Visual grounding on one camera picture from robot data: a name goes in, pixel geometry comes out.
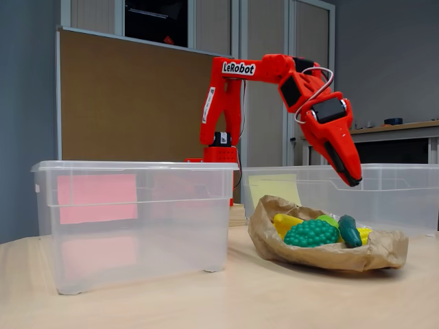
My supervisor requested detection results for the light green toy apple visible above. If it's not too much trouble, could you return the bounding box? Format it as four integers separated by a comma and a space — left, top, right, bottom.
315, 214, 340, 229

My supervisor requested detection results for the dark green toy cucumber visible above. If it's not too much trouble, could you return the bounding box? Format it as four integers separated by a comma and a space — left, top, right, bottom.
337, 215, 364, 248

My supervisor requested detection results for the yellow toy corn cob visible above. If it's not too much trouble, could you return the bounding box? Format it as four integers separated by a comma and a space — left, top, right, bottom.
337, 227, 373, 246

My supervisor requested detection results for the yellow toy banana bunch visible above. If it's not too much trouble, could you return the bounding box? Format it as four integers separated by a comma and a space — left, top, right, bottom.
272, 213, 305, 241

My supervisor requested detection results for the dark green bumpy toy vegetable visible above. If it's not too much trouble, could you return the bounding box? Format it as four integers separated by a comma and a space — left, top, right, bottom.
283, 219, 340, 248

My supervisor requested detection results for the clear plastic bin yellow note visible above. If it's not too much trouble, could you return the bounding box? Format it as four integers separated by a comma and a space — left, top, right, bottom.
239, 163, 439, 237

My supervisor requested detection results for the clear plastic bin pink note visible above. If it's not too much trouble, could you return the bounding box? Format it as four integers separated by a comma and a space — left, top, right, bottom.
30, 160, 240, 295

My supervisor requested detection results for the sideboard with wooden top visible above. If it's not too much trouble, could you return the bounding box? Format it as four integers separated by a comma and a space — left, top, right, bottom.
300, 119, 439, 165

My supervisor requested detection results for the yellow paper note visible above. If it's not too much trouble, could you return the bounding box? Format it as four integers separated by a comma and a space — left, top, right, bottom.
248, 173, 302, 207

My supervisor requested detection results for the tall grey cabinet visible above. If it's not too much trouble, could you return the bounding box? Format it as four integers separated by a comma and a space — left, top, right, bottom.
61, 0, 336, 167

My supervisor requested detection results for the brown paper bag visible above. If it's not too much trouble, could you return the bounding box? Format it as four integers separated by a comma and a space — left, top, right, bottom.
247, 195, 410, 272

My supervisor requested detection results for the wooden base block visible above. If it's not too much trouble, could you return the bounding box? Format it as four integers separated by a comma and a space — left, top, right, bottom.
228, 203, 248, 228

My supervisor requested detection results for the pink paper note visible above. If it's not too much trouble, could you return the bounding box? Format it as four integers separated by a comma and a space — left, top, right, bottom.
57, 173, 139, 226

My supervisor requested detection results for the brown cork pin board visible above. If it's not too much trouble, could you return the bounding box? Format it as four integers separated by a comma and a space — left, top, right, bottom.
56, 26, 237, 162

